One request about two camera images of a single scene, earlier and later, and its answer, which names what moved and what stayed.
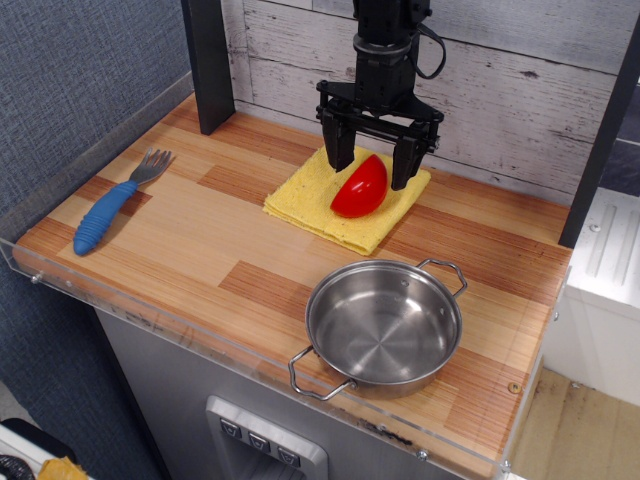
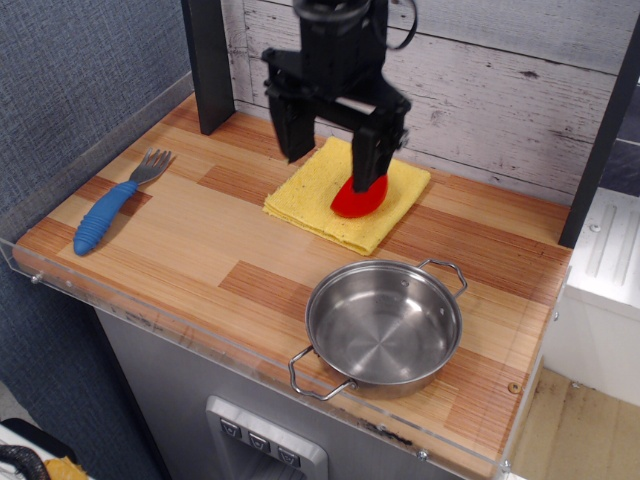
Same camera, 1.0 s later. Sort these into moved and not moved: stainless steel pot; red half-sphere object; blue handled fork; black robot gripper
Moved: black robot gripper
Not moved: stainless steel pot; red half-sphere object; blue handled fork
